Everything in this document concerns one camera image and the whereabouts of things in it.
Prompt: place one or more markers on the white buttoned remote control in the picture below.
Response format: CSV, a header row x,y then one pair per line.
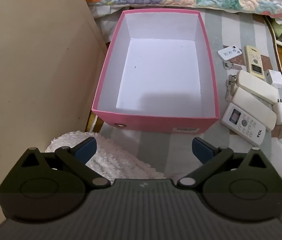
x,y
243,123

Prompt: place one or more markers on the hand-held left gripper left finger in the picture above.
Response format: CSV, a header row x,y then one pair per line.
x,y
87,148

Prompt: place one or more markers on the small white key fob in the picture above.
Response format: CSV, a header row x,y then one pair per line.
x,y
228,53

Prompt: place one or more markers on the pink cardboard box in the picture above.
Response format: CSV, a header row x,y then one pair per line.
x,y
156,67

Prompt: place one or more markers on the yellowed remote control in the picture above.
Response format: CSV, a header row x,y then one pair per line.
x,y
254,62

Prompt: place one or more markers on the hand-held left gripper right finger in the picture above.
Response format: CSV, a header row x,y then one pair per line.
x,y
200,150

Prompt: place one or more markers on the white face-down remote control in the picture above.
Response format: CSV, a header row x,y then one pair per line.
x,y
255,86

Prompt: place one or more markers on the silver key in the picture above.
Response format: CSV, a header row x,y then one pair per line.
x,y
230,65

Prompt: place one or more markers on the white fluffy towel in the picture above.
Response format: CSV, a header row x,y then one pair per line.
x,y
121,160

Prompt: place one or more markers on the large white charger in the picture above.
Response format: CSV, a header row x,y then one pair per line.
x,y
275,78

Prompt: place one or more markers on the cream face-down remote control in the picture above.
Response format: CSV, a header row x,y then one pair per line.
x,y
253,108

